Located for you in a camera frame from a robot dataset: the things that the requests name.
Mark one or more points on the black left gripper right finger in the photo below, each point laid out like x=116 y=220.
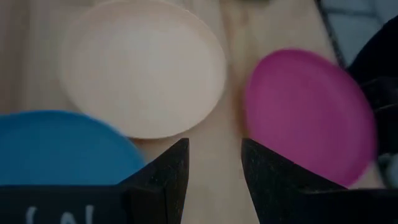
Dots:
x=273 y=186

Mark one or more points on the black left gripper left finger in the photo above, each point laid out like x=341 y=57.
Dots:
x=161 y=186

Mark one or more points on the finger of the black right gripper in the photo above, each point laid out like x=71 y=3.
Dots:
x=387 y=124

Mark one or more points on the magenta plastic plate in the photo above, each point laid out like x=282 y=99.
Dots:
x=308 y=115

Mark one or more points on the blue plastic plate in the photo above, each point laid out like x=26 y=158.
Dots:
x=62 y=149

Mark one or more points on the cream plastic plate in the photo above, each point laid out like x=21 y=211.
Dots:
x=143 y=68

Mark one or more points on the wooden table black frame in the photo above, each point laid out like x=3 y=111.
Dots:
x=217 y=174

